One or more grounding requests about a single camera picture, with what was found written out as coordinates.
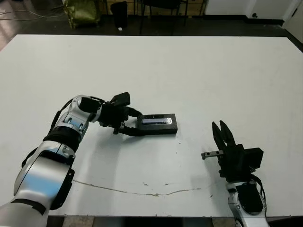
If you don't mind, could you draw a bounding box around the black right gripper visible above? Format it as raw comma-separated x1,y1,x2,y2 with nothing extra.
201,120,258,183

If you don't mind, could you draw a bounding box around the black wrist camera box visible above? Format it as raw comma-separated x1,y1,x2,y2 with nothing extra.
243,148,264,170
111,91,131,107

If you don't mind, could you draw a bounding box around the bulging woven sack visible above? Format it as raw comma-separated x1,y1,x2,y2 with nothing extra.
63,0,101,31

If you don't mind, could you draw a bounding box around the tall black waste bin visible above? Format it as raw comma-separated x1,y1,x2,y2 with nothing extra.
110,1,129,29

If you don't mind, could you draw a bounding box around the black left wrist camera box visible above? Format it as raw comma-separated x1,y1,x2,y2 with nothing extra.
111,91,131,107

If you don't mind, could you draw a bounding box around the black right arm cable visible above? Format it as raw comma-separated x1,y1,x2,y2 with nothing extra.
248,174,268,214

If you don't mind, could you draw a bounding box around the black box lid with print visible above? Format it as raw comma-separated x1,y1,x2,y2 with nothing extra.
136,113,179,135

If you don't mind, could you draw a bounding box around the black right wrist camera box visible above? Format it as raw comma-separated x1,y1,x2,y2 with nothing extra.
243,148,264,170

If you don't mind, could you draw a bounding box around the white door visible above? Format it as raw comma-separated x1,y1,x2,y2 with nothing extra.
283,0,303,45

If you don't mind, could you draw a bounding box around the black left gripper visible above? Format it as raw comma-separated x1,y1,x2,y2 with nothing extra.
98,101,144,138

